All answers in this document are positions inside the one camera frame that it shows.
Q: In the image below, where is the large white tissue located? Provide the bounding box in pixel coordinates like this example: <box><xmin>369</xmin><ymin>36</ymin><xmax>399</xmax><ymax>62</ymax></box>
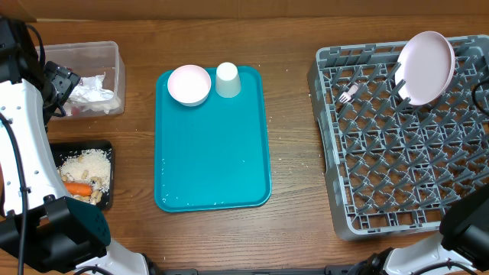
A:
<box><xmin>72</xmin><ymin>74</ymin><xmax>114</xmax><ymax>102</ymax></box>

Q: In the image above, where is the small white tissue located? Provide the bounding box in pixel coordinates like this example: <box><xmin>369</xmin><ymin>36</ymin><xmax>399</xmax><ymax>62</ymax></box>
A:
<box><xmin>63</xmin><ymin>93</ymin><xmax>124</xmax><ymax>118</ymax></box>

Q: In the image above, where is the rice and peanut pile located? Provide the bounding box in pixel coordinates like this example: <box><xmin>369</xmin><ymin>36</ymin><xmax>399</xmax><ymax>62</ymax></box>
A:
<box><xmin>57</xmin><ymin>149</ymin><xmax>112</xmax><ymax>207</ymax></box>

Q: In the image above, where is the orange carrot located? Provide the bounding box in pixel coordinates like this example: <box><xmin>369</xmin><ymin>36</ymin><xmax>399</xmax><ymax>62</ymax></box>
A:
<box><xmin>64</xmin><ymin>182</ymin><xmax>92</xmax><ymax>196</ymax></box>

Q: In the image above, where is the pink bowl with peanuts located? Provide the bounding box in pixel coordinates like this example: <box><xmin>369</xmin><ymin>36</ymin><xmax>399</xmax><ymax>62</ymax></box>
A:
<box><xmin>167</xmin><ymin>65</ymin><xmax>212</xmax><ymax>107</ymax></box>

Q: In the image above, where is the white paper cup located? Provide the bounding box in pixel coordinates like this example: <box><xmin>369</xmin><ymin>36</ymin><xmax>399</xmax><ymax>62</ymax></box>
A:
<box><xmin>215</xmin><ymin>62</ymin><xmax>241</xmax><ymax>98</ymax></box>

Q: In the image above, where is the white plastic fork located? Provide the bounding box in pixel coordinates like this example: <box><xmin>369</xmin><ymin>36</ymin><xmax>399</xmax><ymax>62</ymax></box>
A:
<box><xmin>338</xmin><ymin>83</ymin><xmax>359</xmax><ymax>103</ymax></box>

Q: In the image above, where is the white round plate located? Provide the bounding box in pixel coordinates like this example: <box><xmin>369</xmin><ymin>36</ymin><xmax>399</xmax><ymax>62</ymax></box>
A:
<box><xmin>394</xmin><ymin>31</ymin><xmax>455</xmax><ymax>106</ymax></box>

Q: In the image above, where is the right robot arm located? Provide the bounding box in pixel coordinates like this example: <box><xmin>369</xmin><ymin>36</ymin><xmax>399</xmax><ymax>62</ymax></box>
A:
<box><xmin>348</xmin><ymin>186</ymin><xmax>488</xmax><ymax>275</ymax></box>

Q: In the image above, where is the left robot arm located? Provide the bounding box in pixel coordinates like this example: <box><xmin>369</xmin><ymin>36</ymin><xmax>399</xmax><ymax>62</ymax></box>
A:
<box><xmin>1</xmin><ymin>18</ymin><xmax>159</xmax><ymax>274</ymax></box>

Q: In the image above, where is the grey dishwasher rack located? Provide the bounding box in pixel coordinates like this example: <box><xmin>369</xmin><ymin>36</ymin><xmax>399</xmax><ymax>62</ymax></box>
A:
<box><xmin>307</xmin><ymin>35</ymin><xmax>488</xmax><ymax>241</ymax></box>

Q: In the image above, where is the clear plastic bin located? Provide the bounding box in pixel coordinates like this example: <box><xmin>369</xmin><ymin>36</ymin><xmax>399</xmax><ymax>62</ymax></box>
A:
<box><xmin>44</xmin><ymin>41</ymin><xmax>125</xmax><ymax>118</ymax></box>

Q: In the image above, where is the black plastic tray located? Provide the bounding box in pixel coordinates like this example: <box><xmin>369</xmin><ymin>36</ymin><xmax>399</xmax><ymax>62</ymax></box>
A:
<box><xmin>50</xmin><ymin>140</ymin><xmax>115</xmax><ymax>210</ymax></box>

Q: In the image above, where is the teal serving tray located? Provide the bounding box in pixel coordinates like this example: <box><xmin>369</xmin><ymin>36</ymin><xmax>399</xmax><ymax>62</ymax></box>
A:
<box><xmin>154</xmin><ymin>66</ymin><xmax>272</xmax><ymax>212</ymax></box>

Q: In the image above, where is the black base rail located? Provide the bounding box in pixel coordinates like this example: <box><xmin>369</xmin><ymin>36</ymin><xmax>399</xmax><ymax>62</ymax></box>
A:
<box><xmin>160</xmin><ymin>263</ymin><xmax>363</xmax><ymax>275</ymax></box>

